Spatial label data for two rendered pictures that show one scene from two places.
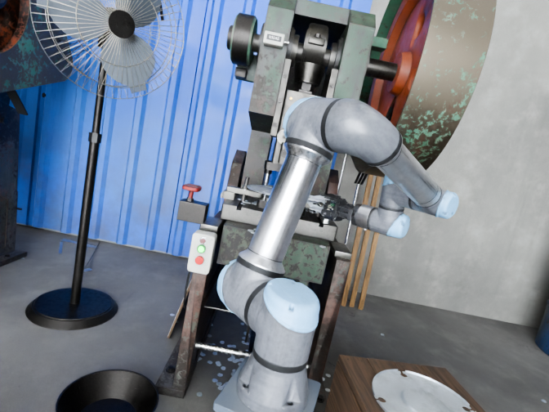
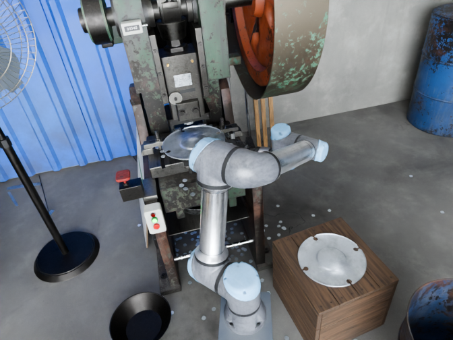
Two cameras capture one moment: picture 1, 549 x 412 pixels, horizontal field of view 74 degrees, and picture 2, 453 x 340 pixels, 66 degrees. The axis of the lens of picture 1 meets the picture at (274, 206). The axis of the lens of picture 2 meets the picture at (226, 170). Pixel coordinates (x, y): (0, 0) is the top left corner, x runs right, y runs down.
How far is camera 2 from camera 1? 0.67 m
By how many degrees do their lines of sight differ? 29
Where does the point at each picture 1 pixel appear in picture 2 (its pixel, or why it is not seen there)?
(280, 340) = (243, 305)
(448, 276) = (336, 88)
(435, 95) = (293, 57)
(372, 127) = (259, 176)
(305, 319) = (254, 292)
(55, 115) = not seen: outside the picture
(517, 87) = not seen: outside the picture
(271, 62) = (138, 45)
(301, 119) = (204, 171)
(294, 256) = not seen: hidden behind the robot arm
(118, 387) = (138, 305)
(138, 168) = (34, 104)
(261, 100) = (144, 81)
